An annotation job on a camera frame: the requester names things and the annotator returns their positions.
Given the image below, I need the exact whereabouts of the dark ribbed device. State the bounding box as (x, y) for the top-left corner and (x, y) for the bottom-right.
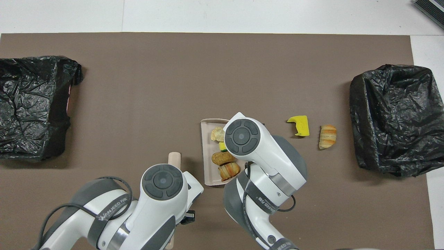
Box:
(413, 0), (444, 19)

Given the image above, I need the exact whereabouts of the brown bread roll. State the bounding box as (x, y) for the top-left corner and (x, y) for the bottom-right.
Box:
(211, 152), (237, 166)

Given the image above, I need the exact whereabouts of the black bag lined trash bin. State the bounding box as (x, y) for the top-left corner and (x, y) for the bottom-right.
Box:
(0, 56), (84, 163)
(349, 64), (444, 178)

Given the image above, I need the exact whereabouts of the orange striped croissant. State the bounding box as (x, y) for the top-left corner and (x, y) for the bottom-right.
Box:
(318, 125), (337, 150)
(211, 126), (226, 143)

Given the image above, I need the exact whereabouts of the notched yellow sponge piece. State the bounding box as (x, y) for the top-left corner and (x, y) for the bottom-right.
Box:
(287, 115), (310, 137)

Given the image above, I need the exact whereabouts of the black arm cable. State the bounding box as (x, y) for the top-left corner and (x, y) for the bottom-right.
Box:
(243, 163), (297, 250)
(36, 176), (134, 250)

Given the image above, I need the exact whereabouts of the pale cream pastry piece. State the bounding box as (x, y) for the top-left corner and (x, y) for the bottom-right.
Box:
(218, 162), (241, 182)

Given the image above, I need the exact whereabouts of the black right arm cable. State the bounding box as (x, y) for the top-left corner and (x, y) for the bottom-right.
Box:
(243, 163), (297, 250)

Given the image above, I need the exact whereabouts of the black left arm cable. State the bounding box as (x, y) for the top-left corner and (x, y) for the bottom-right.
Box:
(36, 176), (134, 250)

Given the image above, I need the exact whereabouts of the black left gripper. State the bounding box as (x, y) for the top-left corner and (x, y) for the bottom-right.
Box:
(180, 209), (196, 225)

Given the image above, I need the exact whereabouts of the large brown paper table mat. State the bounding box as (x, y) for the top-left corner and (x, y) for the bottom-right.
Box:
(0, 32), (435, 250)

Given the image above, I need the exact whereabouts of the beige plastic dustpan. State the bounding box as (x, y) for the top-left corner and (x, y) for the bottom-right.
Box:
(200, 119), (266, 186)

